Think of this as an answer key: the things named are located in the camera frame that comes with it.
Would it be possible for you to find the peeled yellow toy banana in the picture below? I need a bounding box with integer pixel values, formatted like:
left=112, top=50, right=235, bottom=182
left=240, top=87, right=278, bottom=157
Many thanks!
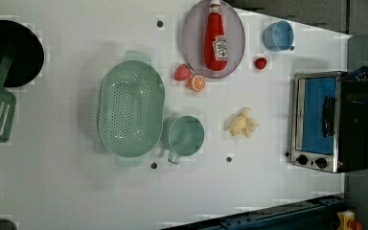
left=229, top=107, right=260, bottom=139

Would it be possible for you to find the green mug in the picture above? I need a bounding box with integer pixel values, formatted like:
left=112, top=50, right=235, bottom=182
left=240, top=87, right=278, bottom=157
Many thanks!
left=167, top=116, right=205, bottom=165

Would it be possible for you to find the blue mug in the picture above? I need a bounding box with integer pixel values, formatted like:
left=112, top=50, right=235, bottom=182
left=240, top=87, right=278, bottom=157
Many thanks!
left=263, top=20, right=294, bottom=52

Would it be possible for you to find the orange slice toy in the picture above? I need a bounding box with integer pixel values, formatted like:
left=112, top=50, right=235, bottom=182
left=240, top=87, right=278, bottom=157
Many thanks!
left=188, top=75, right=205, bottom=92

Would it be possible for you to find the pink toy strawberry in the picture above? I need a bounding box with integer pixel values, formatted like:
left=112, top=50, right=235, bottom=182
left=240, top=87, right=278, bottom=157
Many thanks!
left=173, top=64, right=192, bottom=81

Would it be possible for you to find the green perforated colander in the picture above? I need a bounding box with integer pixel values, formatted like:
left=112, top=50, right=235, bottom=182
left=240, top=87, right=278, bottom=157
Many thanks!
left=97, top=50, right=165, bottom=168

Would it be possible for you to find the grey oval plate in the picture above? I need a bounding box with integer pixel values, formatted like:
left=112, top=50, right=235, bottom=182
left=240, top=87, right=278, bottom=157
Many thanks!
left=181, top=0, right=245, bottom=79

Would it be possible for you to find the red ketchup bottle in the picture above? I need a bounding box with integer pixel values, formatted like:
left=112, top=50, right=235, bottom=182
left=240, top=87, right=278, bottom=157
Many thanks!
left=203, top=0, right=228, bottom=71

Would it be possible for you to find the small red toy strawberry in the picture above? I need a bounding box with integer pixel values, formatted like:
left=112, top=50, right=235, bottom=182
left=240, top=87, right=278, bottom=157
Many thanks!
left=255, top=57, right=267, bottom=70

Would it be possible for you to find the toaster oven with blue door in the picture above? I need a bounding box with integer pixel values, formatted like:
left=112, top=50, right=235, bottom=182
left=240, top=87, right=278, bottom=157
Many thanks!
left=289, top=71, right=368, bottom=173

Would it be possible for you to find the yellow red object at corner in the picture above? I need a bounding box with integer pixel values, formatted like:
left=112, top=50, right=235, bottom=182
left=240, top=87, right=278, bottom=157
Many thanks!
left=337, top=211, right=363, bottom=230

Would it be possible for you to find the black round pan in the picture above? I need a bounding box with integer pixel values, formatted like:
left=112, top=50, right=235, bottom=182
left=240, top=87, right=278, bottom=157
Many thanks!
left=0, top=20, right=45, bottom=87

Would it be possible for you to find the grey object at edge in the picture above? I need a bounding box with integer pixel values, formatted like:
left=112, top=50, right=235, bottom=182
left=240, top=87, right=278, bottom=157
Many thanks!
left=0, top=219, right=18, bottom=230

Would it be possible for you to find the blue metal table frame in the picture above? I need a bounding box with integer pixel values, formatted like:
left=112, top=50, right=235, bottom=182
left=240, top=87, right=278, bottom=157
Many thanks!
left=163, top=195, right=347, bottom=230

